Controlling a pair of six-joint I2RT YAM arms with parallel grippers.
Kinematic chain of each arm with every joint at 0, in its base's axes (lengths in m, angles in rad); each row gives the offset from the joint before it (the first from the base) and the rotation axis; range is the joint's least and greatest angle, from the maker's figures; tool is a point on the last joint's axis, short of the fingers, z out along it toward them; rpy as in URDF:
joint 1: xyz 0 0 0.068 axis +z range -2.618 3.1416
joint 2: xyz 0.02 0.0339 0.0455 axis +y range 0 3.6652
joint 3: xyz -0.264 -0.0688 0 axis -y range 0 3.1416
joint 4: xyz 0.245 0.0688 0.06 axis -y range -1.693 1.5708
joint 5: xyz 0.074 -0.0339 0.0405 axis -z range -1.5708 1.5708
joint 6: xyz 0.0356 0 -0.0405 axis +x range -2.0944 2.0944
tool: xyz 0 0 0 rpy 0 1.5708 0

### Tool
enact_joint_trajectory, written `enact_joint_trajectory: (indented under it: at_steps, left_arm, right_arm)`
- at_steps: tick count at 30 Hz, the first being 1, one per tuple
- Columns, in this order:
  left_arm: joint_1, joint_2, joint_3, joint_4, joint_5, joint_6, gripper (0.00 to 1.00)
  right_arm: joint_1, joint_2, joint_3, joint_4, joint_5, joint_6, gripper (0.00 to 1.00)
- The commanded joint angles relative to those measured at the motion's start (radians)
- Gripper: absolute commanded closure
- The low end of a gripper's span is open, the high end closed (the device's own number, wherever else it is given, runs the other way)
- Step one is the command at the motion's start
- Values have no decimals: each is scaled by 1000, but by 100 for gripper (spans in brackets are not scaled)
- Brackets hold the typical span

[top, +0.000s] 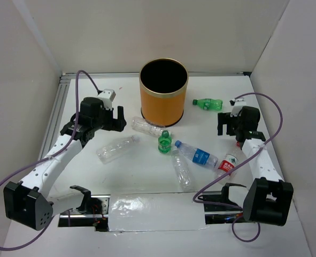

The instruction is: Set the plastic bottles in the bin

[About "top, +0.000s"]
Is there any green bottle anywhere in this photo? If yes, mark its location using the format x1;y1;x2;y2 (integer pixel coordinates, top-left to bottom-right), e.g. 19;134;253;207
158;130;172;154
192;99;223;111

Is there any red label water bottle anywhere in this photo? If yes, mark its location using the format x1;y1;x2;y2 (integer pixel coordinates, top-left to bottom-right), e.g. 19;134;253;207
215;142;245;178

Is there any clear bottle white cap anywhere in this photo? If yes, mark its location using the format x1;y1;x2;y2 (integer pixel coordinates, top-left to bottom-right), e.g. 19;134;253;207
96;135;140;164

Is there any blue label water bottle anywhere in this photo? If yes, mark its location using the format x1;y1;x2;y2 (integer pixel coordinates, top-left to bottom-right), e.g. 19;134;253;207
174;140;218;170

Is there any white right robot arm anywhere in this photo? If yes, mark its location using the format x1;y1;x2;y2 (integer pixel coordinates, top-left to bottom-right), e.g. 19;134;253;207
218;106;294;226

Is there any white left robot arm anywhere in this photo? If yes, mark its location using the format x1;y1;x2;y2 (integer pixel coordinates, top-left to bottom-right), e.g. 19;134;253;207
3;97;127;231

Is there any orange cylindrical bin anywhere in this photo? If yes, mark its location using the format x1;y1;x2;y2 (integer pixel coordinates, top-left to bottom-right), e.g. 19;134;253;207
139;58;189;127

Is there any shiny white tape sheet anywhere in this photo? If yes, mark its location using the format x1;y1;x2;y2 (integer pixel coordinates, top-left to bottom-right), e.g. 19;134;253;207
108;193;207;232

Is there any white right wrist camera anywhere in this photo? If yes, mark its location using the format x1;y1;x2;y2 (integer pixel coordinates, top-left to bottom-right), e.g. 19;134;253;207
229;97;246;117

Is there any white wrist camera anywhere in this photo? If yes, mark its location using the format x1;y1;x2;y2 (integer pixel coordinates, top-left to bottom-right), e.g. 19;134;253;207
229;97;246;117
97;89;116;110

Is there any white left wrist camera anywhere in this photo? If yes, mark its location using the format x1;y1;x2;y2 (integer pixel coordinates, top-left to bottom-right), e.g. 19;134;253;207
97;89;116;110

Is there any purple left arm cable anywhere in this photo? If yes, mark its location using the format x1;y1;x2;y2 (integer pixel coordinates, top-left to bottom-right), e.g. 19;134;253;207
0;70;103;251

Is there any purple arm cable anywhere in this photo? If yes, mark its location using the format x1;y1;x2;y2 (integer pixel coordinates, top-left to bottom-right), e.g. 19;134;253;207
192;92;284;243
0;70;103;251

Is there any aluminium frame rail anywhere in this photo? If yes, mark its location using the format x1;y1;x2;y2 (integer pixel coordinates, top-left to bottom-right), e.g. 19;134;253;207
38;71;252;160

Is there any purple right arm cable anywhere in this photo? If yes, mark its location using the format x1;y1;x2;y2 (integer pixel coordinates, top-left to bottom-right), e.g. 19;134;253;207
192;92;284;243

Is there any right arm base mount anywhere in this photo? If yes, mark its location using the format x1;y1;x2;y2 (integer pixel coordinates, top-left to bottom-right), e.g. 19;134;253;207
198;191;242;225

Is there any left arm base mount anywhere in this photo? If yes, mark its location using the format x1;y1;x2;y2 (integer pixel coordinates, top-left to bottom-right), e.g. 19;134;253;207
58;195;110;232

